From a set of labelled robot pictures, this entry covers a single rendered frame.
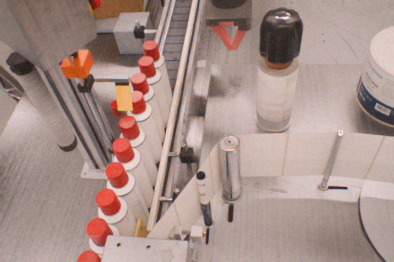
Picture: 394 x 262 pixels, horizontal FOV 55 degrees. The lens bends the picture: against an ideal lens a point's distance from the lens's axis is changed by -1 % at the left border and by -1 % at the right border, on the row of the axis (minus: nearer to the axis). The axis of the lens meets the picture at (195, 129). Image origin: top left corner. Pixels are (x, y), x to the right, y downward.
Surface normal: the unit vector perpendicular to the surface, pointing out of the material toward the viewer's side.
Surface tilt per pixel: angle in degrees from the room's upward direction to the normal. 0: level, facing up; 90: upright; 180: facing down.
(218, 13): 2
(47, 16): 90
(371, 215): 0
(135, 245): 0
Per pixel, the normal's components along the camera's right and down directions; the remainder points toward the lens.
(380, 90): -0.82, 0.49
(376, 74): -0.95, 0.30
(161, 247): -0.10, -0.63
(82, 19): 0.75, 0.47
